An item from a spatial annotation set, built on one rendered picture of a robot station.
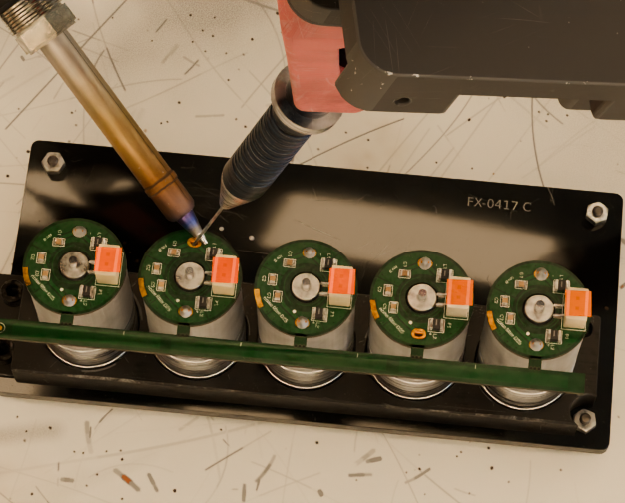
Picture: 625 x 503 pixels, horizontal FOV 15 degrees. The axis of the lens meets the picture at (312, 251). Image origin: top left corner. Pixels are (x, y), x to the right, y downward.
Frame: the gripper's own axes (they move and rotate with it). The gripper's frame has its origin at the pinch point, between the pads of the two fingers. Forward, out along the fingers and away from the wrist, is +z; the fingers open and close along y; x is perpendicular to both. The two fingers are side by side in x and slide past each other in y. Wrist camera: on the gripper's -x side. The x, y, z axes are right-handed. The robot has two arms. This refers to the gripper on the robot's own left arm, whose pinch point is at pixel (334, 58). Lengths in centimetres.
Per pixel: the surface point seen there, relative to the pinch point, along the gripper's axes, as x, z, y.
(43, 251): -3.6, 11.2, -0.4
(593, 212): 11.3, 11.3, -1.7
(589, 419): 10.4, 11.6, 3.9
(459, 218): 8.1, 12.7, -2.1
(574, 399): 9.8, 11.2, 3.5
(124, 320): -1.3, 12.8, 0.8
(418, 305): 4.7, 8.4, 2.1
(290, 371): 2.7, 12.2, 2.4
